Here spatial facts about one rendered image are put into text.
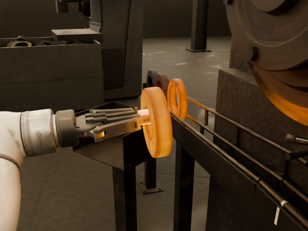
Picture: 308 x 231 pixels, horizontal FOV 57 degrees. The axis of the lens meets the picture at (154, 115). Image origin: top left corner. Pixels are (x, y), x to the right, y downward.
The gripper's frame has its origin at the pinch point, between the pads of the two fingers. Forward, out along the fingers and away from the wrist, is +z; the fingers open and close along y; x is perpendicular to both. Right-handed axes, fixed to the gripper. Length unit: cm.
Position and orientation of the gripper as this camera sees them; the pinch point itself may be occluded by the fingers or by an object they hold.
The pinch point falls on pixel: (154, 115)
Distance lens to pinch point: 62.1
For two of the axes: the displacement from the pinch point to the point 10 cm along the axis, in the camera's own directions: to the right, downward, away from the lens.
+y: 2.6, 3.4, -9.0
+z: 9.6, -1.4, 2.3
